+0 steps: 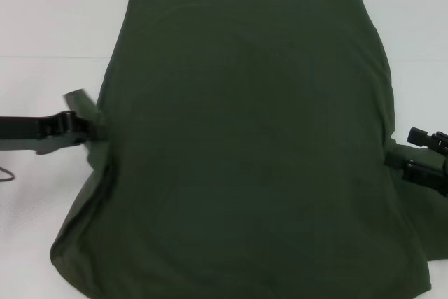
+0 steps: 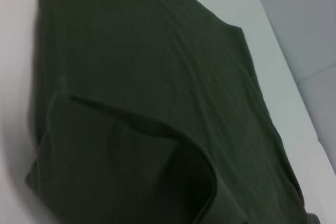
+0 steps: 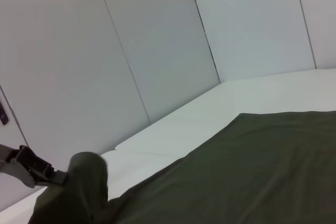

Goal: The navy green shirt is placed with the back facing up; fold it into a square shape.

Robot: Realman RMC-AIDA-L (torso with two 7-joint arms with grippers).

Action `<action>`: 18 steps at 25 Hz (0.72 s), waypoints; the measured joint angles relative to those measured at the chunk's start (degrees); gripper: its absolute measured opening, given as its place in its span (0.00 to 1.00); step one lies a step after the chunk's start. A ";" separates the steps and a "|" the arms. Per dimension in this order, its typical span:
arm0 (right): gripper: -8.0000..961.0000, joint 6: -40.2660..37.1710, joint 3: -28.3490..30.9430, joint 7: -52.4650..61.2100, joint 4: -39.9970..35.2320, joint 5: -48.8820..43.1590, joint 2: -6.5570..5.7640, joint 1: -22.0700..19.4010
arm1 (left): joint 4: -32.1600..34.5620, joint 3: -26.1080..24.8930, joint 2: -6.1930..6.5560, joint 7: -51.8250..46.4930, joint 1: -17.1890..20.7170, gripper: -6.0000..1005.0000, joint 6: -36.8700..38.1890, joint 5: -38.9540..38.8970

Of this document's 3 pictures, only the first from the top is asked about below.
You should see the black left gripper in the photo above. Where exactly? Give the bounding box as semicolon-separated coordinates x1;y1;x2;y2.
0;110;108;143

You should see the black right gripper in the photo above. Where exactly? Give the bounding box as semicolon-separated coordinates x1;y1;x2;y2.
384;127;448;197

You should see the dark green shirt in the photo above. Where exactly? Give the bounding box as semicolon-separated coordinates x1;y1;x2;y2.
48;0;448;299

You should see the dark thin cable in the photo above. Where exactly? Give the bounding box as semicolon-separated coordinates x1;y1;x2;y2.
0;167;18;183

